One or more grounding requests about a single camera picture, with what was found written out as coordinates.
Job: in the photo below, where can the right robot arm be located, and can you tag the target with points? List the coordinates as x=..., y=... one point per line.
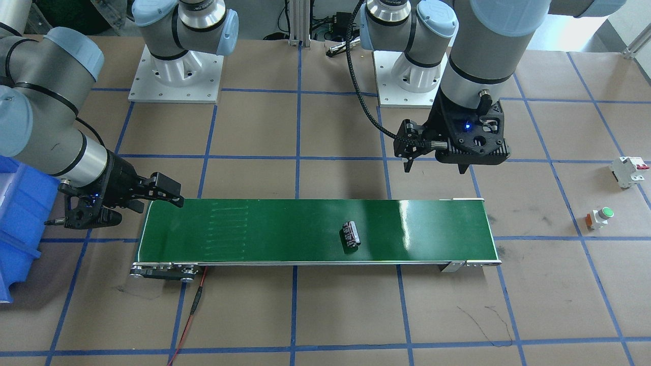
x=45, y=84

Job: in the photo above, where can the white red circuit breaker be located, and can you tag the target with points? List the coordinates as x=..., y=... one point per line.
x=628, y=170

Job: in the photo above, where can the blue plastic bin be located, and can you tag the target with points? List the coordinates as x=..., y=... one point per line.
x=26, y=203

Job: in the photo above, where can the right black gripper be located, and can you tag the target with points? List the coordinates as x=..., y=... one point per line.
x=119, y=179

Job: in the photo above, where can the black cylindrical capacitor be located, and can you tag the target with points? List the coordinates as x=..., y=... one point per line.
x=350, y=234

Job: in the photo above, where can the aluminium frame post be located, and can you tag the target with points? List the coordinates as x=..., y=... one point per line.
x=300, y=23

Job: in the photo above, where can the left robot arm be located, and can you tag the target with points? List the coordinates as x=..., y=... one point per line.
x=472, y=48

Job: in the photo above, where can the green push button switch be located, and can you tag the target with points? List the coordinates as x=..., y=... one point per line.
x=596, y=219

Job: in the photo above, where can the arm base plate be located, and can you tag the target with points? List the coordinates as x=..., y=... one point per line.
x=402, y=84
x=194, y=79

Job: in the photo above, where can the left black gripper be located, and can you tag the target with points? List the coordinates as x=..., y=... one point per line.
x=436, y=125

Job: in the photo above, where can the green conveyor belt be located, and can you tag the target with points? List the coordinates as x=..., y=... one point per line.
x=176, y=242

